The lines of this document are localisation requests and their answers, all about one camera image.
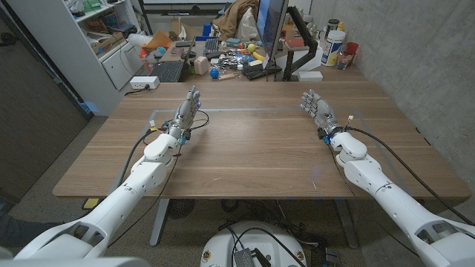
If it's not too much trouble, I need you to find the brown paper bag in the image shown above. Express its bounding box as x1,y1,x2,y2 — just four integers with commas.
212,0,261,41

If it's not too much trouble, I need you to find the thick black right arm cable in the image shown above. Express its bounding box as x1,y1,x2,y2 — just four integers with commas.
344,125,475,226

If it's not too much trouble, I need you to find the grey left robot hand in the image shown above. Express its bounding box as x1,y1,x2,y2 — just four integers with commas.
168,85,203,140

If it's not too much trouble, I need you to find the black computer monitor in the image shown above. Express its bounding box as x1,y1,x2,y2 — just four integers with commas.
255,0,289,70

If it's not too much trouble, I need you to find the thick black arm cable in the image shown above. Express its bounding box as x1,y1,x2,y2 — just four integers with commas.
344,125,475,226
117,128,157,186

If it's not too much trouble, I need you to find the white wipes canister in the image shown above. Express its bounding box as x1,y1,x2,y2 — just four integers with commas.
321,30,347,67

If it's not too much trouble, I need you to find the white shelf cabinet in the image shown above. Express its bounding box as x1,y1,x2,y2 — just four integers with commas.
7,0,145,116

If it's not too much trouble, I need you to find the orange paper envelope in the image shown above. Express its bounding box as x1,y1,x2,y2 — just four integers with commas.
144,29,172,50

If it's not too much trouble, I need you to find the small white box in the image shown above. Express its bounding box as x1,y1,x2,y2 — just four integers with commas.
298,70,324,82

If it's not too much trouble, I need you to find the white power strip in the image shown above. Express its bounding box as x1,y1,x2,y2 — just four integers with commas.
129,76,161,90

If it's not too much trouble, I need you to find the flat black keyboard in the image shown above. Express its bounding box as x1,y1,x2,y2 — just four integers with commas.
243,63,283,81

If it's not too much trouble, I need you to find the red book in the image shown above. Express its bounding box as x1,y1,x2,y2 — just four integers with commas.
284,37,306,51

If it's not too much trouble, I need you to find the cardboard box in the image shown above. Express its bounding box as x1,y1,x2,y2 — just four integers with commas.
91,32,125,56

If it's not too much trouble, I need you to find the thin black USB cable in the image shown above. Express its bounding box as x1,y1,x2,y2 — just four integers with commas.
191,109,211,131

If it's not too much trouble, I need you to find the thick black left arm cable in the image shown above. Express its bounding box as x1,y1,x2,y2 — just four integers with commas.
117,128,157,186

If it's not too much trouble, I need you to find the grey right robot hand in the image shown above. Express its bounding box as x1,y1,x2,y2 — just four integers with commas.
299,88,344,139

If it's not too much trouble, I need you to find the black lidded tumbler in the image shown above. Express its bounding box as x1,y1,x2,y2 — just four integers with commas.
326,18,341,38

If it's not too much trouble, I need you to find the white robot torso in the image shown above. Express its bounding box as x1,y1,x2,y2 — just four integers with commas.
200,221,308,267

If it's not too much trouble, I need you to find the clear glass jar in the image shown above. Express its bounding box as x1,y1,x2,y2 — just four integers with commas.
336,50,353,70

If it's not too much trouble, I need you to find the beige rounded box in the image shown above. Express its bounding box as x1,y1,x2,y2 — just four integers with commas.
194,56,211,76

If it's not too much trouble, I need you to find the grey table leg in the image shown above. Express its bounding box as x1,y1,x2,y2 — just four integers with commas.
149,199,171,247
333,199,359,249

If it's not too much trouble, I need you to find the round black fan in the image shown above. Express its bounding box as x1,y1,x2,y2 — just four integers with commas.
166,199,197,220

